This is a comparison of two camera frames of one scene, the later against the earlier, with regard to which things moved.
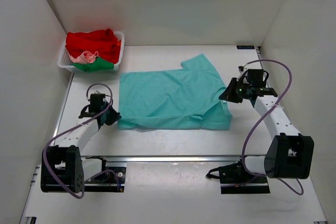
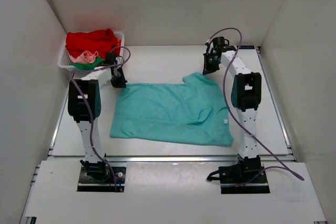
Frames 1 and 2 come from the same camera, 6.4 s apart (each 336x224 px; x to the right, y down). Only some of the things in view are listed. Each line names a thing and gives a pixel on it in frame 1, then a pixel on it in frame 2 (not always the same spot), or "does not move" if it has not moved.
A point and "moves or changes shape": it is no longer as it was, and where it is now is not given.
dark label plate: (245, 47) does not move
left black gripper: (115, 117) to (122, 83)
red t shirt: (103, 41) does not move
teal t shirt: (185, 98) moves or changes shape
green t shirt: (98, 65) does not move
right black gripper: (228, 95) to (207, 69)
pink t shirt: (85, 57) does not move
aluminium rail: (176, 159) does not move
